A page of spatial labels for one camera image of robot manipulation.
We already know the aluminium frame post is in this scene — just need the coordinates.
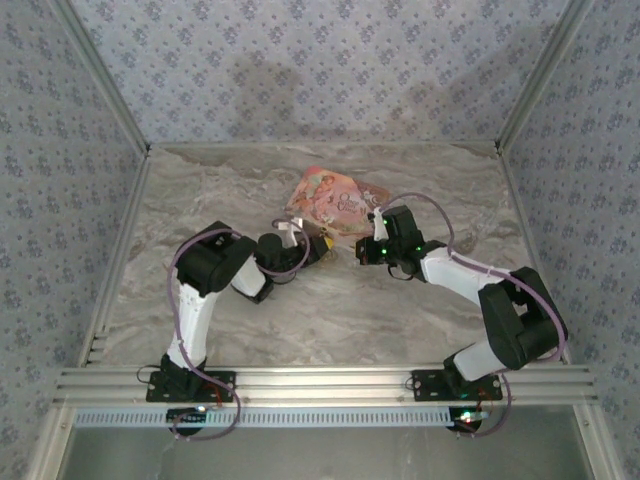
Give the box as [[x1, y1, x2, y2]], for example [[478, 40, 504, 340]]
[[49, 0, 152, 157], [493, 0, 597, 157]]

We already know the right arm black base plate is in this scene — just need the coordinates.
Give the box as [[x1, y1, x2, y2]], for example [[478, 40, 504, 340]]
[[410, 369, 503, 402]]

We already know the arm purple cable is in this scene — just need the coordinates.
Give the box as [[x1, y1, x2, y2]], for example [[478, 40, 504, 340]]
[[167, 217, 311, 442], [372, 192, 571, 440]]

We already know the white slotted cable duct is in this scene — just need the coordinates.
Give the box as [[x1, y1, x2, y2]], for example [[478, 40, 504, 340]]
[[74, 407, 464, 429]]

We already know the grey metal sheet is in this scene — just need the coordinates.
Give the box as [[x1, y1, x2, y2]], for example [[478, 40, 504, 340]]
[[62, 427, 599, 480]]

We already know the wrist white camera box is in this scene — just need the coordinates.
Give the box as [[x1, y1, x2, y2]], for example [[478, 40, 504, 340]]
[[276, 216, 307, 247], [368, 208, 389, 242]]

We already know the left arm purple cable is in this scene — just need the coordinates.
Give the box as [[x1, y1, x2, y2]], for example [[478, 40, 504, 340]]
[[167, 217, 311, 442]]

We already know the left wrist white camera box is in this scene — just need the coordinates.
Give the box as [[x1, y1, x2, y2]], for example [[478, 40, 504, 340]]
[[276, 216, 307, 247]]

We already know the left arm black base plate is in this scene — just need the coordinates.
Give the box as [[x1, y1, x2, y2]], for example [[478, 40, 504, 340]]
[[145, 370, 237, 403]]

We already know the pink illustrated book box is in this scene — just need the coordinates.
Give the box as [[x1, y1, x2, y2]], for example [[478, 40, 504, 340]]
[[283, 165, 392, 250]]

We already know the aluminium table side rail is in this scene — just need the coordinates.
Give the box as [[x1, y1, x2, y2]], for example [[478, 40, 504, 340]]
[[497, 149, 572, 365], [79, 149, 152, 367]]

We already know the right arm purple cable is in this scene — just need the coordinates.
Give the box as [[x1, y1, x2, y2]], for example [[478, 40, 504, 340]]
[[372, 192, 571, 440]]

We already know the aluminium mounting rail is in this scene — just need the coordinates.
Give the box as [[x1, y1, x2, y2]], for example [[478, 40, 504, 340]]
[[52, 366, 599, 404]]

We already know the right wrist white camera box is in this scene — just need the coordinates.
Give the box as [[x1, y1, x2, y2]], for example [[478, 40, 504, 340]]
[[368, 208, 389, 242]]

